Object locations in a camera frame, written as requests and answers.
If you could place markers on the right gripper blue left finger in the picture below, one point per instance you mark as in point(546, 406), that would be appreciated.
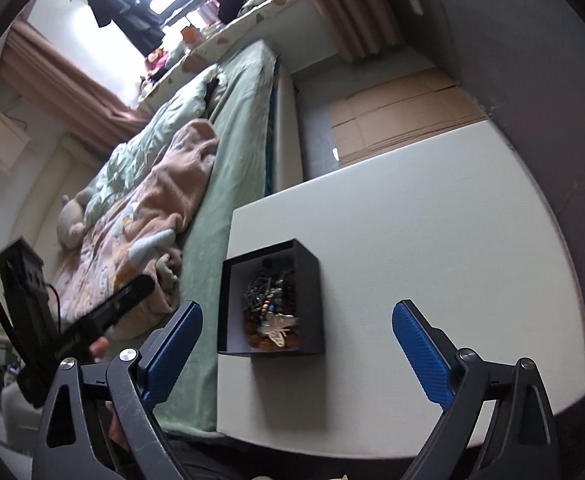
point(165, 353)

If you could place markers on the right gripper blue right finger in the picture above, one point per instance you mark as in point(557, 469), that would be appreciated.
point(427, 350)

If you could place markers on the silver chain jewelry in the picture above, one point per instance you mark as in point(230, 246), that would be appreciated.
point(263, 290)

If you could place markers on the black square jewelry box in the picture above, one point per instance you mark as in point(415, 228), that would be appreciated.
point(236, 274)

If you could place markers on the colourful beaded jewelry pile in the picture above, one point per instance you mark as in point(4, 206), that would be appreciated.
point(287, 304)

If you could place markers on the person's left hand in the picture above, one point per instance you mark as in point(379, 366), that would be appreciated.
point(98, 350)

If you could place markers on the beige plush toy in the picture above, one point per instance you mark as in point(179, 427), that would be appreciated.
point(71, 226)

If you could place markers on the white foam board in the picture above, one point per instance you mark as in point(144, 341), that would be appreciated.
point(453, 223)

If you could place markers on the pink fleece blanket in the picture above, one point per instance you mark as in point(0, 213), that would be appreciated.
point(138, 234)

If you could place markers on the green floral quilt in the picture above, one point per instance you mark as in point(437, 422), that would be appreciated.
point(131, 161)

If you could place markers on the left side pink curtain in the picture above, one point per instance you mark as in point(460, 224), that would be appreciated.
point(57, 87)

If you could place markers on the flattened cardboard sheet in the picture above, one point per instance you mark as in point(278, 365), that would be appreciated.
point(397, 113)

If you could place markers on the floral window sill cushion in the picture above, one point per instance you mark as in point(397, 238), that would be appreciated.
point(184, 63)

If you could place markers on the dark hanging clothes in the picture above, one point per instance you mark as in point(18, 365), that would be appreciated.
point(140, 24)

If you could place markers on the brown pink curtain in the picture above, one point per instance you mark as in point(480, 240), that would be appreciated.
point(360, 28)

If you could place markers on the cream bed frame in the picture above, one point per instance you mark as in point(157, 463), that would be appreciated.
point(287, 161)

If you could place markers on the white wall socket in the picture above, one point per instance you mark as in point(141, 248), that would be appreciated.
point(416, 7)

